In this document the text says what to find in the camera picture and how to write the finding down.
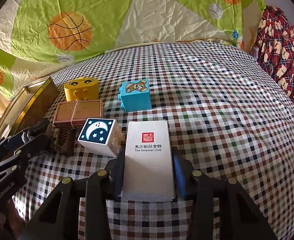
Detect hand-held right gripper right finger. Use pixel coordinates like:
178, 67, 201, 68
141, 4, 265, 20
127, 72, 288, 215
171, 147, 278, 240

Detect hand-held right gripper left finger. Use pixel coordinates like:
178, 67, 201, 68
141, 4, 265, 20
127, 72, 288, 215
19, 154, 127, 240

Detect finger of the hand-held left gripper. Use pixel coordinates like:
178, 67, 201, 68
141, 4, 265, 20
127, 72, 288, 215
0, 150, 32, 180
0, 133, 51, 158

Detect white card box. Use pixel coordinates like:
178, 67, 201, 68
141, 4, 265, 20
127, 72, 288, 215
122, 120, 176, 202

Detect white moon toy block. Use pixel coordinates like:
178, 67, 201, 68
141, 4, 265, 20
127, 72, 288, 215
77, 117, 125, 158

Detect gold tin box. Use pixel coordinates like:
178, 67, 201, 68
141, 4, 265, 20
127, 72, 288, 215
0, 76, 61, 150

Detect brown rectangular tin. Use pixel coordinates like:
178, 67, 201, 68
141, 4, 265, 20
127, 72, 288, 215
52, 99, 104, 129

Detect teal cartoon card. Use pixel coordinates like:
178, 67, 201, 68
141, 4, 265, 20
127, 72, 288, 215
119, 79, 152, 112

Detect checked bed sheet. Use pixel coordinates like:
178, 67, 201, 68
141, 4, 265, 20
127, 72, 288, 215
12, 41, 294, 240

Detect yellow face toy block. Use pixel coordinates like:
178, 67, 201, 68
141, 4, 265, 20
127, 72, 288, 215
63, 77, 100, 102

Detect red plaid bear cloth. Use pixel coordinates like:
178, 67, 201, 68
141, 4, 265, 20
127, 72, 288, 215
253, 5, 294, 100

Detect basketball print green sheet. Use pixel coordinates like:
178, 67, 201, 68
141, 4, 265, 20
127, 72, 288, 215
0, 0, 266, 100

